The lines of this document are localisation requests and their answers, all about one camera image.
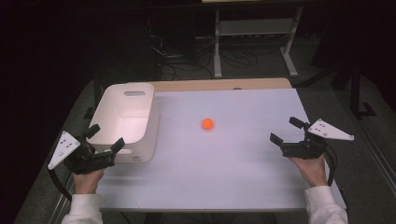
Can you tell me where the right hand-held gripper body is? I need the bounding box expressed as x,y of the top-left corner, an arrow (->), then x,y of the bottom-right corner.
280,118 -> 355,161

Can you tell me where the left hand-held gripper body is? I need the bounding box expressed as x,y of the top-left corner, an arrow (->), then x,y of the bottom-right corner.
47,131 -> 116,175

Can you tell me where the white plastic bin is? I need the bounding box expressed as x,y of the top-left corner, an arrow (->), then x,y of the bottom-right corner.
86,81 -> 161,164

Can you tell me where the orange ball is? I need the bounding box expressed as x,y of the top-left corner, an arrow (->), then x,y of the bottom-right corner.
201,118 -> 215,131

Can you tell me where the person's left hand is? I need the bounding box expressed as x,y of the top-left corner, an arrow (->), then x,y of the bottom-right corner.
72,168 -> 106,195

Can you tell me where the person's right hand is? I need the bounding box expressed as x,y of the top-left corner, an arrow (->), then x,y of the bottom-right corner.
288,153 -> 330,189

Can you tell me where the white board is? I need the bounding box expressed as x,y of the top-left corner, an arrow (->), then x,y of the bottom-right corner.
96,88 -> 347,213

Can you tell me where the dark metal stand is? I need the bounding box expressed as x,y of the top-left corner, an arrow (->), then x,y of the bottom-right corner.
349,62 -> 377,119

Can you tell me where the wooden table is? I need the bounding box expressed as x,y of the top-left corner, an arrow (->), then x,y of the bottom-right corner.
148,77 -> 292,92

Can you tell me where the right hand-held gripper black cable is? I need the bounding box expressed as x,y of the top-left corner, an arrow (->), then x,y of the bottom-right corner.
321,144 -> 339,187

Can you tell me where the hand-held gripper black cable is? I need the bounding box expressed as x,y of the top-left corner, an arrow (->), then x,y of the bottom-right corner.
321,144 -> 339,187
47,166 -> 73,202

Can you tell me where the left hand-held gripper black cable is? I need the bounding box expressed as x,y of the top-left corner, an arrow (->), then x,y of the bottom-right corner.
47,166 -> 73,202

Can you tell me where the white metal desk frame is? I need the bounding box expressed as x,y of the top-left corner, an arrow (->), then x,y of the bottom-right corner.
213,6 -> 304,78

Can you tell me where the tangle of floor cables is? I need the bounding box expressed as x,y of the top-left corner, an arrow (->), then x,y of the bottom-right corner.
148,34 -> 260,80

